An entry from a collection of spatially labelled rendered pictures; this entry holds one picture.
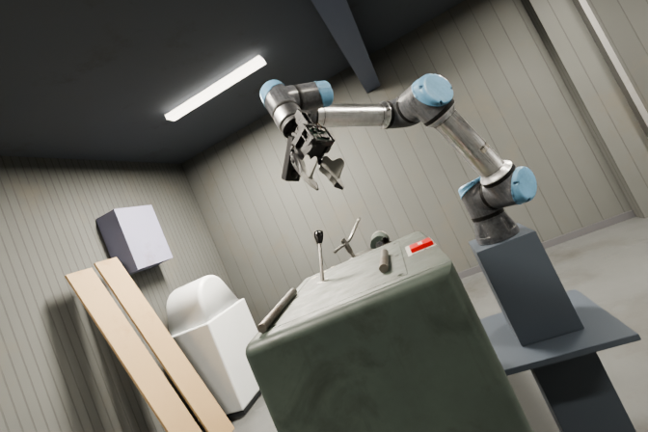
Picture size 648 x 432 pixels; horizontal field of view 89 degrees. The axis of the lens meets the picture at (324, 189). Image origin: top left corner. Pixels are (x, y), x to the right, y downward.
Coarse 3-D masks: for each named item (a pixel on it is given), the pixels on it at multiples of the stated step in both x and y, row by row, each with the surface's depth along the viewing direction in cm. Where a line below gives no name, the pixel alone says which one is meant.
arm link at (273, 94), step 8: (272, 80) 89; (264, 88) 88; (272, 88) 87; (280, 88) 87; (288, 88) 88; (264, 96) 87; (272, 96) 86; (280, 96) 85; (288, 96) 86; (296, 96) 88; (264, 104) 89; (272, 104) 85; (280, 104) 84; (272, 112) 85
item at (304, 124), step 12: (288, 120) 81; (300, 120) 80; (288, 132) 84; (300, 132) 77; (312, 132) 76; (324, 132) 79; (300, 144) 79; (312, 144) 75; (324, 144) 77; (312, 156) 79
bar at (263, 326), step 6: (294, 288) 101; (288, 294) 95; (294, 294) 98; (282, 300) 90; (288, 300) 92; (276, 306) 85; (282, 306) 86; (270, 312) 81; (276, 312) 82; (264, 318) 77; (270, 318) 78; (258, 324) 74; (264, 324) 74; (270, 324) 76; (258, 330) 74; (264, 330) 74
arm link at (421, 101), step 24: (408, 96) 107; (432, 96) 100; (408, 120) 112; (432, 120) 105; (456, 120) 105; (456, 144) 108; (480, 144) 106; (480, 168) 109; (504, 168) 107; (504, 192) 108; (528, 192) 106
